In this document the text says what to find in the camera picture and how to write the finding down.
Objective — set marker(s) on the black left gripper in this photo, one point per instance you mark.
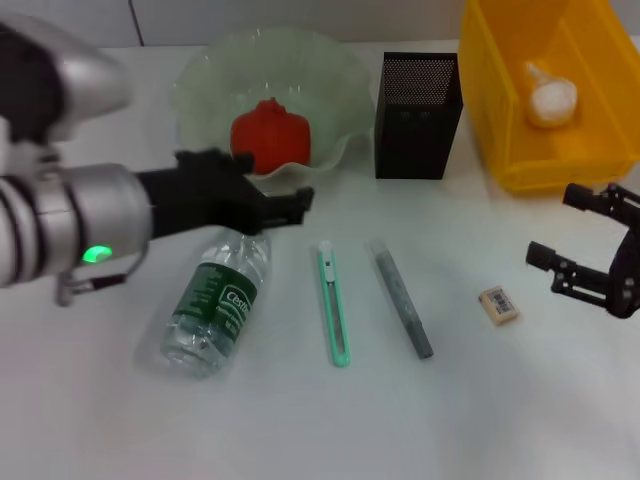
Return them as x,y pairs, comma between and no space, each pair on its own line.
200,195

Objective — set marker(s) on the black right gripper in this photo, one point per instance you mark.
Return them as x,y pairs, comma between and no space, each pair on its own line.
627,280

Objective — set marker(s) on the red-orange toy fruit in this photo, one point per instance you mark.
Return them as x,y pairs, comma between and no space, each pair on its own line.
275,135

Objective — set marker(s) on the beige barcode eraser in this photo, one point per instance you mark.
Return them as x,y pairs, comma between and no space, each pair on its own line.
500,306

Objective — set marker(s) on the clear green-label water bottle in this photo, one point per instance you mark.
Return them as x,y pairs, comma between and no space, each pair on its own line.
220,300

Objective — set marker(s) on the mint green utility knife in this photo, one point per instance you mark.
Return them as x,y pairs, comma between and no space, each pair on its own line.
334,310

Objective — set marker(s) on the white paper ball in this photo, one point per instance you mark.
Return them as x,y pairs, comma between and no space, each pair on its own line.
552,100

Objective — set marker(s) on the gray marker pen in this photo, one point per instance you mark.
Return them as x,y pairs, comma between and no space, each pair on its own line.
400,295

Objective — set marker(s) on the pale green wavy fruit plate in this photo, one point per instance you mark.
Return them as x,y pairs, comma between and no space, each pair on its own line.
310,75

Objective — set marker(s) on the black mesh pen holder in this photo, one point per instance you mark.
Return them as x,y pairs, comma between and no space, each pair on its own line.
415,145

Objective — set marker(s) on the yellow plastic bin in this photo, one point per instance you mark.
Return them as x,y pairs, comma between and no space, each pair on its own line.
550,160

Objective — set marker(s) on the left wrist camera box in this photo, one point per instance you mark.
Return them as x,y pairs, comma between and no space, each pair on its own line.
85,85

